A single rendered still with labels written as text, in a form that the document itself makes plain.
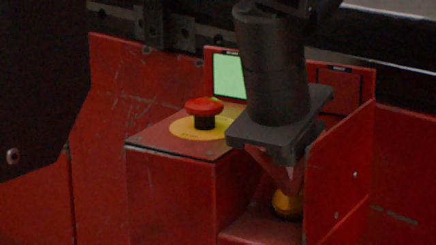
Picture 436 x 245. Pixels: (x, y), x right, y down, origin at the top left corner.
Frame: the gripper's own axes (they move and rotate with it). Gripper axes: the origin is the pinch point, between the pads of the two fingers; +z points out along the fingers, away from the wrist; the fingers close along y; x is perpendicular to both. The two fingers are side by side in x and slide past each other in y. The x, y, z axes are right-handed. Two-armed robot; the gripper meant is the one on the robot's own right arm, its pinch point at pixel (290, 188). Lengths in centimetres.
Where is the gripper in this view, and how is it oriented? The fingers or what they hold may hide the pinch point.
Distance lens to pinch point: 83.7
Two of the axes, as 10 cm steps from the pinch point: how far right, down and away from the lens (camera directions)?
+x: -8.5, -1.6, 5.0
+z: 1.6, 8.3, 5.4
